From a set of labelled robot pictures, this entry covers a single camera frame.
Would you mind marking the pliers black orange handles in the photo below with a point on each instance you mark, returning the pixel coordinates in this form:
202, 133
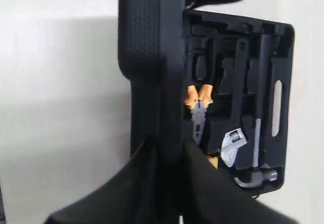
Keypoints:
200, 71

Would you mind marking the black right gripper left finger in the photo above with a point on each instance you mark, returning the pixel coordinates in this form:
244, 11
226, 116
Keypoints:
129, 197

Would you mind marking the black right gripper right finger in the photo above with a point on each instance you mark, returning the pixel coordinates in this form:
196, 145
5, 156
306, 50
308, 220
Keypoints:
209, 197

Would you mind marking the yellow measuring tape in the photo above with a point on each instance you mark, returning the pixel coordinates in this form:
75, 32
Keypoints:
214, 161

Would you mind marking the black plastic tool case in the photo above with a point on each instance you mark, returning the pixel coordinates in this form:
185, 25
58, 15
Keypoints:
156, 38

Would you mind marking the adjustable wrench black handle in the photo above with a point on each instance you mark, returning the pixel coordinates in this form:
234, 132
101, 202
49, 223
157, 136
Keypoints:
234, 137

